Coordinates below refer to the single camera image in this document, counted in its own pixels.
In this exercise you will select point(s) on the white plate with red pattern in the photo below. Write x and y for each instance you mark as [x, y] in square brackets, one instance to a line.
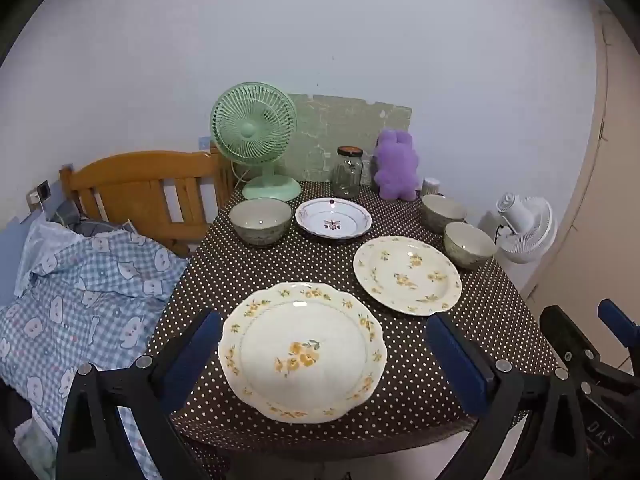
[332, 220]

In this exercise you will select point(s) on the glass jar with dark lid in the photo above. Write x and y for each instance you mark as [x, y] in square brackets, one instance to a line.
[347, 175]

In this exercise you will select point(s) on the green table fan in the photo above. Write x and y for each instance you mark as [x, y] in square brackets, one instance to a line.
[250, 130]

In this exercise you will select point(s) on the cream plate with yellow flowers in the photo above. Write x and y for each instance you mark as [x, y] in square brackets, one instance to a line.
[405, 275]
[300, 345]

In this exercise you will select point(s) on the grey striped cloth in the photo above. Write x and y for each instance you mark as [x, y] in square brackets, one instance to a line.
[75, 220]

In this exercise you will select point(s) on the white floor fan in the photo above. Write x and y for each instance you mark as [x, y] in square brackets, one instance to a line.
[525, 230]

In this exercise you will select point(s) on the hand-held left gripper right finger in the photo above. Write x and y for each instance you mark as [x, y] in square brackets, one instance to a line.
[457, 365]

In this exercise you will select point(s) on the blue checkered printed blanket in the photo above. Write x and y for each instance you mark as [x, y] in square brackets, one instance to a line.
[90, 300]

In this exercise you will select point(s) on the purple plush toy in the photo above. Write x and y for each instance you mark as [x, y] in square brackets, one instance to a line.
[395, 165]

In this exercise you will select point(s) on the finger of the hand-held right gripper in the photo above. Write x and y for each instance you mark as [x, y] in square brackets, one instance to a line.
[620, 322]
[565, 335]

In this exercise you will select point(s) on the wooden bed headboard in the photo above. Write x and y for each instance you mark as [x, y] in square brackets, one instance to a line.
[130, 175]

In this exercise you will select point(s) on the pale green patterned board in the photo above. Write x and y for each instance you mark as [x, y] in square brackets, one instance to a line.
[340, 125]

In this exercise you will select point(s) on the cotton swab container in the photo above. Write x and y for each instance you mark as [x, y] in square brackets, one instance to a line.
[431, 186]

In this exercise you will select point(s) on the grey-green ceramic bowl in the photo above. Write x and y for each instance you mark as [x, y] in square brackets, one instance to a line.
[260, 225]
[440, 210]
[467, 247]

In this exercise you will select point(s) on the wall switch plate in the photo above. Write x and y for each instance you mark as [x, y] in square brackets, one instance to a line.
[44, 190]

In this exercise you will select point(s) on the brown polka-dot tablecloth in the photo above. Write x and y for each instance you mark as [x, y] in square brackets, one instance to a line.
[320, 265]

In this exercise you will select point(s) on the blue wall sticker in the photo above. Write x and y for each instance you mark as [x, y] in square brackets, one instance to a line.
[205, 143]

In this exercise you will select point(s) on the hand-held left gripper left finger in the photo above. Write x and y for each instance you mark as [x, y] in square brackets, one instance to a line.
[192, 360]

